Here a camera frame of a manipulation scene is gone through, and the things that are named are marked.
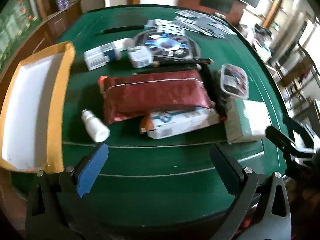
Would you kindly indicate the small white blue carton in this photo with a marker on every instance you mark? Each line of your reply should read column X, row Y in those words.
column 105, row 55

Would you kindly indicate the clear lidded plastic container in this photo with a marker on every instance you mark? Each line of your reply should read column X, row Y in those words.
column 233, row 80

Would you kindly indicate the floral wall poster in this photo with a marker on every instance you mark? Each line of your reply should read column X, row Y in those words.
column 17, row 22

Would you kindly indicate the pile of playing cards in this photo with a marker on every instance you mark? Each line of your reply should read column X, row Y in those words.
column 200, row 23

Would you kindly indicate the green white box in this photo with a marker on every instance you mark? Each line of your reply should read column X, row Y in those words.
column 247, row 120

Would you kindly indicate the yellow cardboard box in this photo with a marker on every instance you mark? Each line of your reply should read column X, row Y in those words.
column 57, row 105

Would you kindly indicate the wooden chair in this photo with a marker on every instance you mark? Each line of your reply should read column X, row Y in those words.
column 300, row 65

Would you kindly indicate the red pouch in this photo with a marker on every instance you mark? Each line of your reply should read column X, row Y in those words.
column 150, row 95

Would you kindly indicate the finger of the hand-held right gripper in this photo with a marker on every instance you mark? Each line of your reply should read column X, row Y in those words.
column 296, row 127
column 276, row 135

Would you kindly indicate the wooden cabinet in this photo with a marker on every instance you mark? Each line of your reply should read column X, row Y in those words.
column 62, row 17

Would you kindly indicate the stack of purple cans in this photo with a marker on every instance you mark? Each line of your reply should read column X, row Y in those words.
column 63, row 0

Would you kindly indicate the round table control panel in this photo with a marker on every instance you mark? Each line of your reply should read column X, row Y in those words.
column 170, row 42

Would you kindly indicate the small white bottle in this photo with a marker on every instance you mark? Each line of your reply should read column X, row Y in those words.
column 95, row 127

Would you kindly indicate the small white packet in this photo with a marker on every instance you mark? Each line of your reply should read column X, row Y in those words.
column 140, row 56

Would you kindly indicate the black stick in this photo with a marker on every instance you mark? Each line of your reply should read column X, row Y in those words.
column 185, row 61
column 172, row 69

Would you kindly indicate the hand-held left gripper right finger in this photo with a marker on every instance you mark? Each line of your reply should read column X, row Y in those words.
column 223, row 167

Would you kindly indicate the patterned bag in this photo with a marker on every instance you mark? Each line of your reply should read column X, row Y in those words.
column 262, row 33

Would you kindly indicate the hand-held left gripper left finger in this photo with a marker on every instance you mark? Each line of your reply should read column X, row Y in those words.
column 92, row 170

